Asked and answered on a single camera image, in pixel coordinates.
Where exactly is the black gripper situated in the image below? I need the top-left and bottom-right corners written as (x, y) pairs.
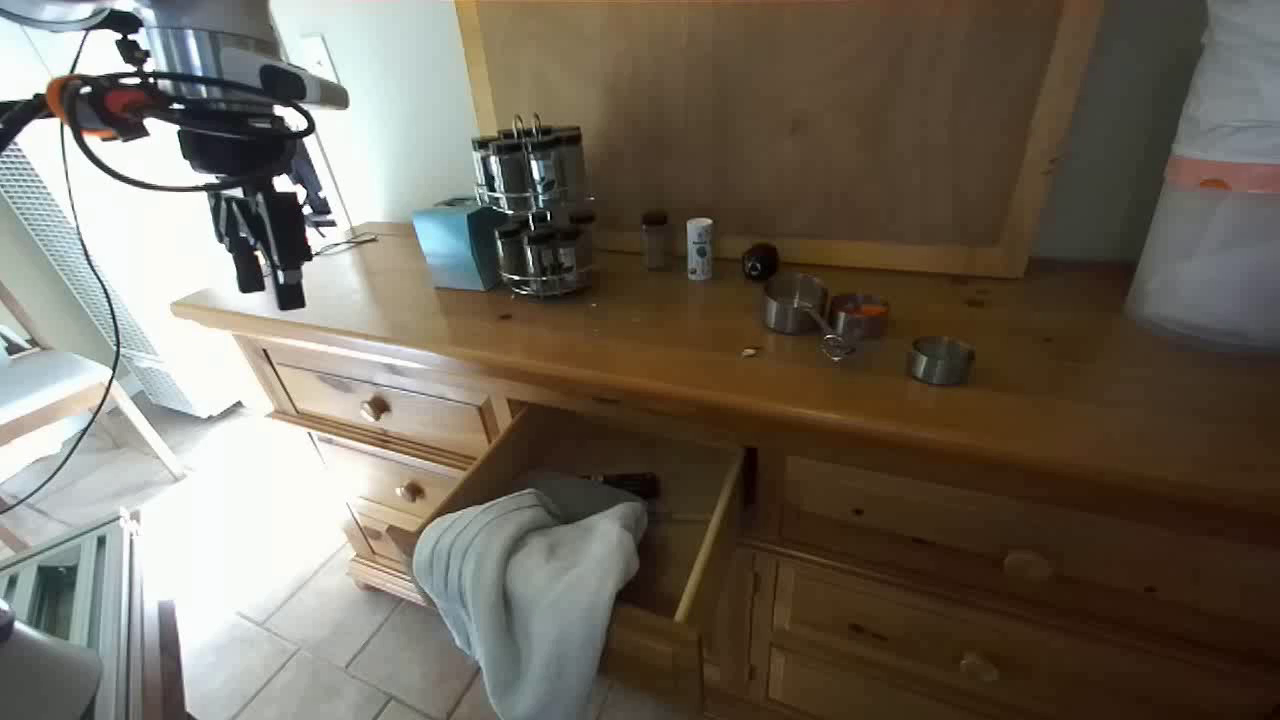
top-left (180, 111), bottom-right (322, 310)

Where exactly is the white striped towel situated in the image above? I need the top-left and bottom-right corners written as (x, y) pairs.
top-left (408, 485), bottom-right (652, 720)

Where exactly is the glass spice jar black lid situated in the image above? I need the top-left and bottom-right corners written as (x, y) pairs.
top-left (469, 133), bottom-right (502, 195)
top-left (490, 133), bottom-right (535, 217)
top-left (492, 217), bottom-right (531, 279)
top-left (528, 124), bottom-right (588, 212)
top-left (519, 221), bottom-right (570, 279)
top-left (566, 209), bottom-right (602, 274)

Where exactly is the metal revolving spice rack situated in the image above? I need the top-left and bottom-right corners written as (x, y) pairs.
top-left (469, 116), bottom-right (602, 304)

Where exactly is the brown spice jar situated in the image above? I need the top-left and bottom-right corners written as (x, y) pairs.
top-left (638, 209), bottom-right (677, 274)

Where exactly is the teal tissue box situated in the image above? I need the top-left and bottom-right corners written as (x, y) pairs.
top-left (408, 193), bottom-right (511, 295)

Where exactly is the metal robot stand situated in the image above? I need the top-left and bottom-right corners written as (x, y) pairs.
top-left (0, 510), bottom-right (194, 720)

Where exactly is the dark grey cloth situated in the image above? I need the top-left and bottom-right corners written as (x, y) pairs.
top-left (519, 469), bottom-right (669, 528)

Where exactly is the black round object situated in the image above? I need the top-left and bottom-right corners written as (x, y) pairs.
top-left (741, 238), bottom-right (783, 284)

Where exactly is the large framed wooden board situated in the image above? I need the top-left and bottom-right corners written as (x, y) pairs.
top-left (454, 0), bottom-right (1107, 279)

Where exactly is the open wooden drawer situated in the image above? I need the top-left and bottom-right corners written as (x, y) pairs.
top-left (413, 402), bottom-right (757, 703)

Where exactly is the small metal measuring cup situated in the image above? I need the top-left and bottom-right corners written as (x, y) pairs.
top-left (815, 324), bottom-right (872, 367)

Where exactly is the metal cup with orange inside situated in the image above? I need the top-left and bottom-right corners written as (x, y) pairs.
top-left (825, 291), bottom-right (894, 343)

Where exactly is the round metal cup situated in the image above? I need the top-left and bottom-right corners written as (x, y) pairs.
top-left (903, 332), bottom-right (981, 390)

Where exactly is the wooden dresser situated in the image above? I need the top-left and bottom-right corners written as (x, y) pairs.
top-left (167, 217), bottom-right (1280, 720)

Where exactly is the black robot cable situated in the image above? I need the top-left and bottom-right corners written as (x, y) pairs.
top-left (0, 25), bottom-right (323, 516)

